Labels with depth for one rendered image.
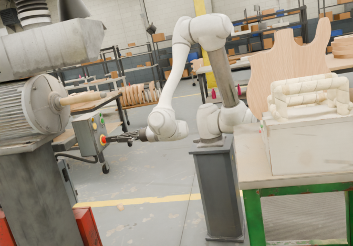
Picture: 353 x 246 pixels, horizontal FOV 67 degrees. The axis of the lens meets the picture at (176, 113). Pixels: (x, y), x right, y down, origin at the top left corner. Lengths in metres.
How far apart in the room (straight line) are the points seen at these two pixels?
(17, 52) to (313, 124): 0.99
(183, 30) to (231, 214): 1.25
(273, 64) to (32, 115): 0.97
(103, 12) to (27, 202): 12.10
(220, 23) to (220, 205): 1.19
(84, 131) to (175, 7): 11.03
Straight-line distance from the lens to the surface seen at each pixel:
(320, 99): 1.04
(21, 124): 1.21
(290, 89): 0.85
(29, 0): 1.09
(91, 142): 1.44
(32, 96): 1.16
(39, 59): 1.04
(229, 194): 1.90
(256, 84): 1.19
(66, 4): 1.19
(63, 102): 1.20
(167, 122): 1.15
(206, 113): 1.74
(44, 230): 1.43
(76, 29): 0.96
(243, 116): 1.65
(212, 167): 1.82
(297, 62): 1.21
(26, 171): 1.32
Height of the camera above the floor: 1.38
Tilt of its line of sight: 14 degrees down
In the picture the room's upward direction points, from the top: 11 degrees counter-clockwise
